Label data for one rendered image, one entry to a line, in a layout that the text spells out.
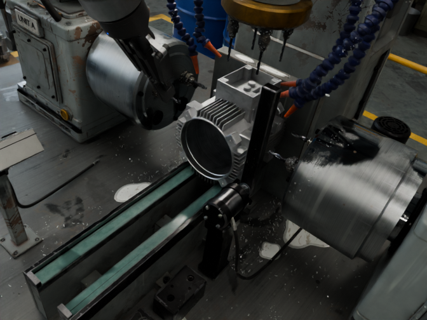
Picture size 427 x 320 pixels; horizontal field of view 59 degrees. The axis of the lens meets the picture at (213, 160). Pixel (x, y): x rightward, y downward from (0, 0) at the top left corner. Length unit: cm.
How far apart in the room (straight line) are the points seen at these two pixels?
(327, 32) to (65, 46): 66
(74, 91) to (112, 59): 19
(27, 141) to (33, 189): 31
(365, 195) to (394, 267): 13
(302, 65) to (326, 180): 40
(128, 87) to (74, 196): 33
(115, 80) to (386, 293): 74
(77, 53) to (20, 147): 36
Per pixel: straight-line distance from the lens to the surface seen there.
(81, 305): 74
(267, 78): 93
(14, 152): 80
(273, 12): 74
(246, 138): 82
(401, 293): 77
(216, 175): 90
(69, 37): 105
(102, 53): 101
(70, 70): 110
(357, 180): 71
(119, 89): 97
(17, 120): 136
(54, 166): 116
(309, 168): 72
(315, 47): 101
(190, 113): 85
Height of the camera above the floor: 156
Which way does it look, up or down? 40 degrees down
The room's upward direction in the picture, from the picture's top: 9 degrees clockwise
